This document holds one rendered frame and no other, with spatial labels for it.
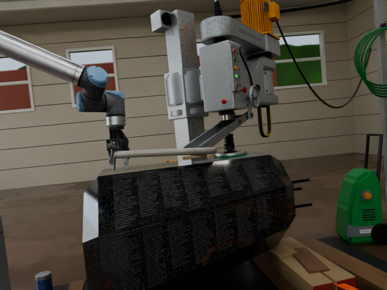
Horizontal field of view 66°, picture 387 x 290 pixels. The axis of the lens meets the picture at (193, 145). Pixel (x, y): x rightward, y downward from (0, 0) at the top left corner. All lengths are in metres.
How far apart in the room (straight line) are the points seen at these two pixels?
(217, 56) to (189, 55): 0.75
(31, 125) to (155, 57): 3.52
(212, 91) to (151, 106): 5.94
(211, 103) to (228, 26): 0.48
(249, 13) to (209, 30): 0.74
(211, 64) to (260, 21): 0.78
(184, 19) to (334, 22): 6.99
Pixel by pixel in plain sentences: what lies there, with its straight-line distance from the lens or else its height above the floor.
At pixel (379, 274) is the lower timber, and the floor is 0.12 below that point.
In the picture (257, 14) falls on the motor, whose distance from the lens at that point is 2.61.
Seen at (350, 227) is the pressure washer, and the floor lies 0.15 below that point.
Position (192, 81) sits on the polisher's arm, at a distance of 2.54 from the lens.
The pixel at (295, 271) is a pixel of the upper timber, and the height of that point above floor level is 0.24.
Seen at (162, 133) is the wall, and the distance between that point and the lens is 7.78.
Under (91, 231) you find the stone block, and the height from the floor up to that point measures 0.62.
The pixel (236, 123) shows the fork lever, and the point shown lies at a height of 1.06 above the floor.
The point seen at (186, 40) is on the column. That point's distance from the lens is 2.68.
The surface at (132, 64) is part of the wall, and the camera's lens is 8.01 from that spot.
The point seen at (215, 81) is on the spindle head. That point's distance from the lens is 1.93.
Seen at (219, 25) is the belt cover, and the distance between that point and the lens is 1.96.
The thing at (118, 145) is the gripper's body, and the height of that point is 1.01.
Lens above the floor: 1.05
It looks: 3 degrees down
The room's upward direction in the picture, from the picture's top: 6 degrees counter-clockwise
